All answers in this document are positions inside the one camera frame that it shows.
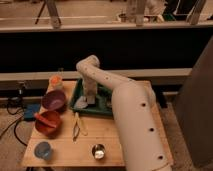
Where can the grey chair back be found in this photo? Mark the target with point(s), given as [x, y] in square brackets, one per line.
[193, 107]

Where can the blue box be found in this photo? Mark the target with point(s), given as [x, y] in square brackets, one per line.
[30, 110]

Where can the purple bowl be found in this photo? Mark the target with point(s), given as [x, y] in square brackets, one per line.
[54, 100]

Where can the blue plastic cup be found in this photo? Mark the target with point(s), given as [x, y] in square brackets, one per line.
[43, 150]

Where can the orange lidded cup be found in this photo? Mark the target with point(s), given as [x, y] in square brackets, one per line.
[56, 82]

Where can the green plastic tray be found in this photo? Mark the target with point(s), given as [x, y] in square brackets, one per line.
[102, 105]

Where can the red bowl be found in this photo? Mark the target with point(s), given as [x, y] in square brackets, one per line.
[52, 116]

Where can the red spatula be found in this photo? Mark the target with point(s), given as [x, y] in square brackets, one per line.
[44, 120]

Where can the small metal cup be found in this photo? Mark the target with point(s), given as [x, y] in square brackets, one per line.
[98, 151]

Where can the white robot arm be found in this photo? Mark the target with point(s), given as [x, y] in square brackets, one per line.
[131, 105]

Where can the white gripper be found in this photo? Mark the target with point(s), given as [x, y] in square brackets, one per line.
[89, 87]

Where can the wooden board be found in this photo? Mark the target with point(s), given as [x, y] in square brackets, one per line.
[69, 153]

